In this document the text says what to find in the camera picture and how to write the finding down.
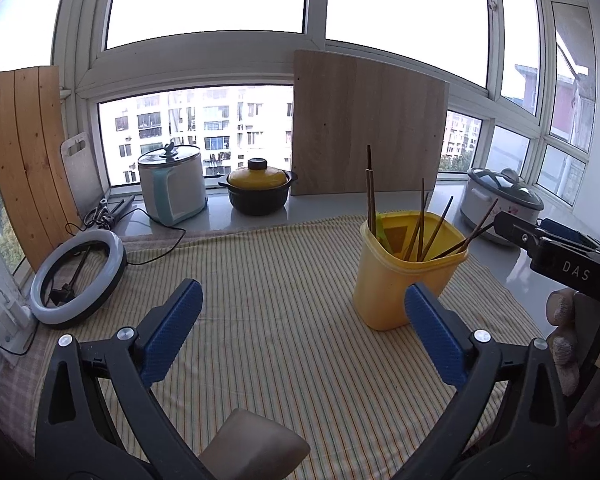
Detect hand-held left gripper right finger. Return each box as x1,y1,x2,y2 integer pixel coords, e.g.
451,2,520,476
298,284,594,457
390,282,578,480

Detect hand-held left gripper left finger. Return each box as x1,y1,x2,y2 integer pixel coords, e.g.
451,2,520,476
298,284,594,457
35,278,216,480

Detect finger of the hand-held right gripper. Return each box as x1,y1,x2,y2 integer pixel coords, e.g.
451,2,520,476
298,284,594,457
494,211,546,256
540,218,600,252

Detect yellow plastic container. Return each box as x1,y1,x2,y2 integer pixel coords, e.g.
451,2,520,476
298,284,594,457
352,211,470,332

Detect green plastic spoon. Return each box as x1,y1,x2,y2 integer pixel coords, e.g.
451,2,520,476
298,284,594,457
375,212,396,257

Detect person's right hand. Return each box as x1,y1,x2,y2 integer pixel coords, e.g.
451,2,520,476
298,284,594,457
546,289,600,431

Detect floral white rice cooker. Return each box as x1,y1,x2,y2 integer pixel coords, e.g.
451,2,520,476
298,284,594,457
459,166,545,247

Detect striped table cloth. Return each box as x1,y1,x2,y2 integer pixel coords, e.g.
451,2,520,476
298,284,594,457
30,215,546,480

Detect scissors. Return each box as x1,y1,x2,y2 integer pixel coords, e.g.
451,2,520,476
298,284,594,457
84,199,112,226

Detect white power strip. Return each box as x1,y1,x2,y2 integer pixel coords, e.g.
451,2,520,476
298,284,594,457
0,287,37,357

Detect black casserole with yellow lid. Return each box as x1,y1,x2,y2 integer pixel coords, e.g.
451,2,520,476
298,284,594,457
217,158,298,216

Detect white charger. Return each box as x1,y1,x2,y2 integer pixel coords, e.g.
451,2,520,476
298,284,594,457
0,287,19,332

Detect light wooden board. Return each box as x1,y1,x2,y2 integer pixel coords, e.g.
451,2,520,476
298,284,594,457
291,50,451,197

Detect wooden slat board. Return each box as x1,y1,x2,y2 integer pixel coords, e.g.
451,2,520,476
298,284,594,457
0,65,81,271

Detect black cable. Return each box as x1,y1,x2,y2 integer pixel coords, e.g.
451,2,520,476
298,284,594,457
65,207,187,267

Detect white ring light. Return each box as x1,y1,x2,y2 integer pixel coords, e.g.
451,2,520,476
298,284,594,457
29,230,128,331

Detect white pot with teal handle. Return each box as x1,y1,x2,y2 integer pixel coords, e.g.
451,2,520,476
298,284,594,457
137,143,208,227

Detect grey cutting board with handle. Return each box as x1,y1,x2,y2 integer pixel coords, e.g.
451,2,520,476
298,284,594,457
61,132,106,221

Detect white window frame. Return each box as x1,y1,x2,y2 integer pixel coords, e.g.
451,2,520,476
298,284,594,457
0,0,600,211

